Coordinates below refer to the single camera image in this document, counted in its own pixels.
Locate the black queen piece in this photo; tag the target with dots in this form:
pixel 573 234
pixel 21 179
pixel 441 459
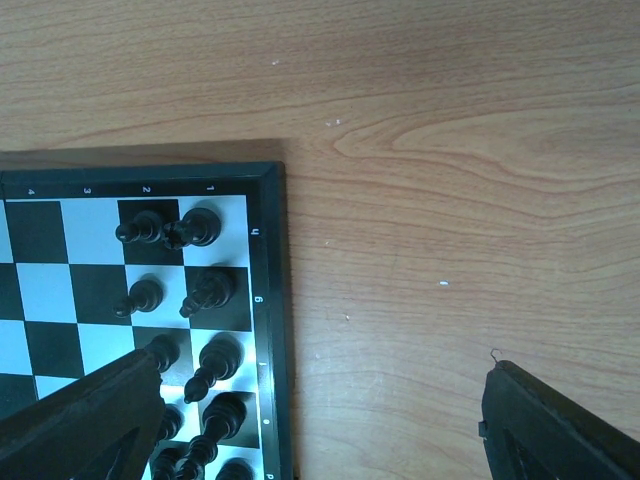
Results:
pixel 235 469

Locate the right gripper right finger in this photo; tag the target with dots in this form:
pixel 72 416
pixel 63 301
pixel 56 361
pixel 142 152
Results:
pixel 532 431

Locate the black knight piece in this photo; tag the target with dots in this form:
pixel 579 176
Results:
pixel 213 288

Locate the black bishop piece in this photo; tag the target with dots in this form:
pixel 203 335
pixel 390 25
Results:
pixel 219 360

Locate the black pawn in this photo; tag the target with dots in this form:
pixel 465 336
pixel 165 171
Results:
pixel 144 296
pixel 163 467
pixel 171 423
pixel 146 227
pixel 164 350

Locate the black king piece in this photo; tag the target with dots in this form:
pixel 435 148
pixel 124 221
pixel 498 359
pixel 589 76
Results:
pixel 222 419

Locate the black white chessboard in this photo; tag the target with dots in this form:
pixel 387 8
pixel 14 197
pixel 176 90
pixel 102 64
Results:
pixel 63 270

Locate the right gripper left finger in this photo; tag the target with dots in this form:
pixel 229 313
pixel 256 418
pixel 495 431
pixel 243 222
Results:
pixel 102 426

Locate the black rook piece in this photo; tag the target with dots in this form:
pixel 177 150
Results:
pixel 199 227

